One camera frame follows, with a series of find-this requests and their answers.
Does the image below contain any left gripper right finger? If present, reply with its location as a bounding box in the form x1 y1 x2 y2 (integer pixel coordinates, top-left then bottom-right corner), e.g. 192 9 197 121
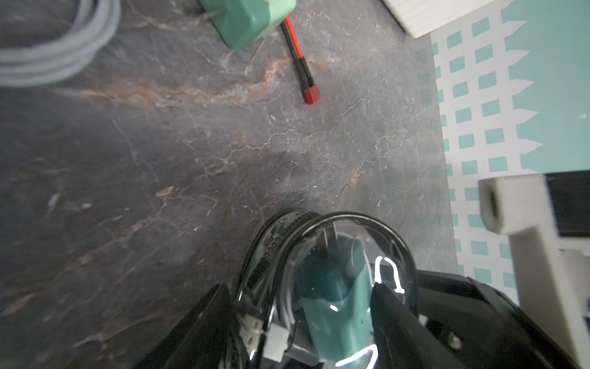
370 283 465 368

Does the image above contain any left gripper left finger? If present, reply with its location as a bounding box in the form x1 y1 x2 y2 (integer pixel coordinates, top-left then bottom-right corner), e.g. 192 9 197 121
135 284 232 368

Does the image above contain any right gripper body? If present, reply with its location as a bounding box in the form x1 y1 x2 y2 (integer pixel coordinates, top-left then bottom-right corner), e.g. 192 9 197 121
418 271 580 368

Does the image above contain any teal charger cube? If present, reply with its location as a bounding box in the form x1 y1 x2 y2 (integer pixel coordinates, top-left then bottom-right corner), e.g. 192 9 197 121
296 233 373 366

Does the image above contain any red battery connector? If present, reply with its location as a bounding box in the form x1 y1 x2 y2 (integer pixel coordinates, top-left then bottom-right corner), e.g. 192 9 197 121
281 16 321 105

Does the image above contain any brown lidded storage box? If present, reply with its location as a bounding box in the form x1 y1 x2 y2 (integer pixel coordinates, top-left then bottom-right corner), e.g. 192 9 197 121
383 0 493 38

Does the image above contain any green charger cube far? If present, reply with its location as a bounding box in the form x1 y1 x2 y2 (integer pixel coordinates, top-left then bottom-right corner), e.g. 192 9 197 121
199 0 297 51

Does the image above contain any white cable coil far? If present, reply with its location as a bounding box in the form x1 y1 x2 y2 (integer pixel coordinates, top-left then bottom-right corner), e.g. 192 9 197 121
0 0 123 89

